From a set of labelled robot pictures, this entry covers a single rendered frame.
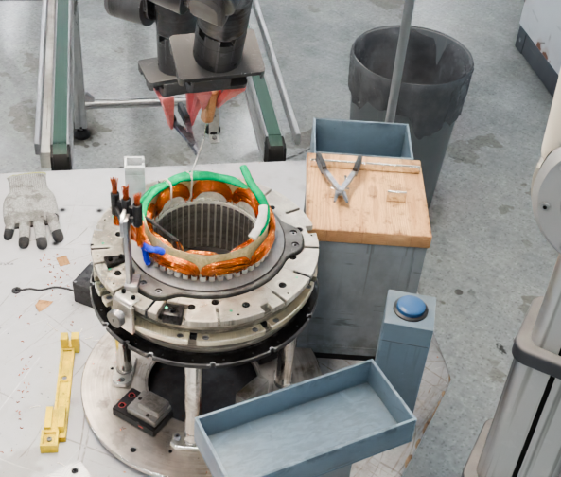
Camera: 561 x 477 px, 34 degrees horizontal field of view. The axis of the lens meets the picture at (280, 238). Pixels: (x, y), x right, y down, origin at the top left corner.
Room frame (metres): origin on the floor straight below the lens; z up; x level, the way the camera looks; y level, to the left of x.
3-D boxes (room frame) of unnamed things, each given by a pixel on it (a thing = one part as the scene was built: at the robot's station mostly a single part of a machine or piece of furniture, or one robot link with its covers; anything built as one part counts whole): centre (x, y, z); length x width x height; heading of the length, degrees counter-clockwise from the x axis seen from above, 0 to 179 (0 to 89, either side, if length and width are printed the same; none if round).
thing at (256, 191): (1.03, 0.04, 1.15); 0.15 x 0.04 x 0.02; 8
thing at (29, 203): (1.41, 0.49, 0.79); 0.24 x 0.12 x 0.02; 13
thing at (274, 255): (1.00, 0.10, 1.05); 0.22 x 0.22 x 0.12
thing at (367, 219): (1.18, -0.13, 1.05); 0.20 x 0.19 x 0.02; 2
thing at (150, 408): (0.91, 0.18, 0.83); 0.05 x 0.04 x 0.02; 62
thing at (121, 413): (0.91, 0.19, 0.81); 0.08 x 0.05 x 0.01; 62
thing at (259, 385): (0.92, 0.01, 0.85); 0.06 x 0.04 x 0.05; 144
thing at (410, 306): (0.96, -0.19, 1.04); 0.04 x 0.04 x 0.01
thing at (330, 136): (1.34, -0.13, 0.92); 0.17 x 0.11 x 0.28; 92
